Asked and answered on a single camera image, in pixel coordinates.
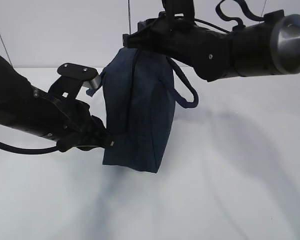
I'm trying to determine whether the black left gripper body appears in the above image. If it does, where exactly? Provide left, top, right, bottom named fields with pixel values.
left=57, top=101, right=115, bottom=153

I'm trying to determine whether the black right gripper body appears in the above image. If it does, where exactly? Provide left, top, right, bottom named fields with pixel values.
left=122, top=18, right=198, bottom=55

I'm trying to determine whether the navy insulated lunch bag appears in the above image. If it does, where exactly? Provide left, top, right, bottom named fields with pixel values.
left=100, top=47, right=199, bottom=173

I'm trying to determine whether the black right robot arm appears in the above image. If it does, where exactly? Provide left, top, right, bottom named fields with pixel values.
left=122, top=0, right=300, bottom=82

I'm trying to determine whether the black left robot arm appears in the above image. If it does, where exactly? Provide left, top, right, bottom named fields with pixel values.
left=0, top=56, right=115, bottom=155

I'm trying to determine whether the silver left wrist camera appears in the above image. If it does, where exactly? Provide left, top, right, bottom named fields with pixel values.
left=48, top=62, right=101, bottom=100

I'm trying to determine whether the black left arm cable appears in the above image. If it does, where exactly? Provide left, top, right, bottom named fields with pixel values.
left=0, top=136, right=63, bottom=155

